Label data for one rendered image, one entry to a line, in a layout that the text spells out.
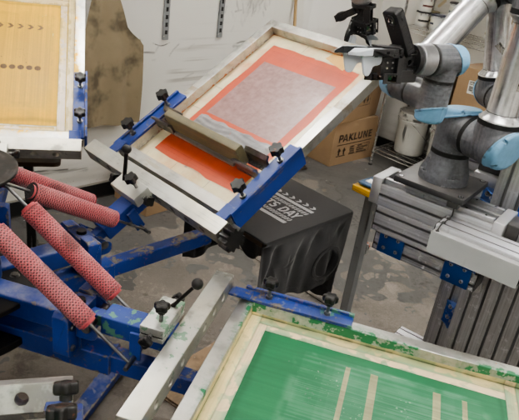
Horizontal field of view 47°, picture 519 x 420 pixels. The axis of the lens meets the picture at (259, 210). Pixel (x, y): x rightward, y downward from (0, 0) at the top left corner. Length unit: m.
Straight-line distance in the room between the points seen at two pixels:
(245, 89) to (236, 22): 2.52
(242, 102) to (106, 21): 1.97
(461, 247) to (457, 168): 0.25
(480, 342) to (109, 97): 2.76
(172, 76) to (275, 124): 2.47
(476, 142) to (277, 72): 0.77
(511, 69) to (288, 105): 0.71
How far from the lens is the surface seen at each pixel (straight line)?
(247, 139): 1.96
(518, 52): 1.73
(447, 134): 1.85
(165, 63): 4.33
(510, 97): 1.75
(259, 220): 2.13
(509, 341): 2.23
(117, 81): 4.04
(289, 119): 1.98
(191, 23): 4.39
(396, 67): 1.43
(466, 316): 2.24
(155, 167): 1.96
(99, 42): 3.96
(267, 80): 2.17
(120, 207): 1.82
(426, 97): 1.56
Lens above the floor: 1.92
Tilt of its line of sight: 26 degrees down
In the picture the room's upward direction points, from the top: 8 degrees clockwise
